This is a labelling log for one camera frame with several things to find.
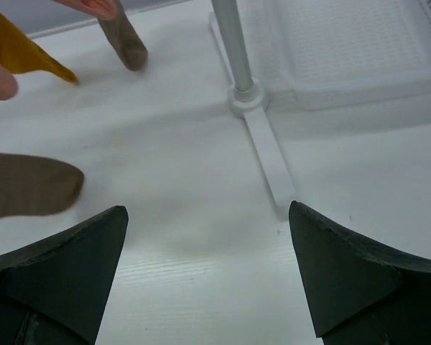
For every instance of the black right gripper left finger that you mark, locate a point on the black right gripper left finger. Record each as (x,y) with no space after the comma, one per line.
(54,291)

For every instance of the white plastic basket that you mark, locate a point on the white plastic basket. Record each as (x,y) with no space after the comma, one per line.
(339,53)

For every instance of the mustard yellow sock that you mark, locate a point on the mustard yellow sock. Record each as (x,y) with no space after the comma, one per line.
(19,54)

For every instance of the brown striped sock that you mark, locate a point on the brown striped sock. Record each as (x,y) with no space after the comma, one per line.
(123,38)

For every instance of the white clothes rack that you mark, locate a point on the white clothes rack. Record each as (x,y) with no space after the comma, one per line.
(248,100)

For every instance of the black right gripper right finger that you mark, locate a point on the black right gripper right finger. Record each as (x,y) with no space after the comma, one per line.
(358,290)

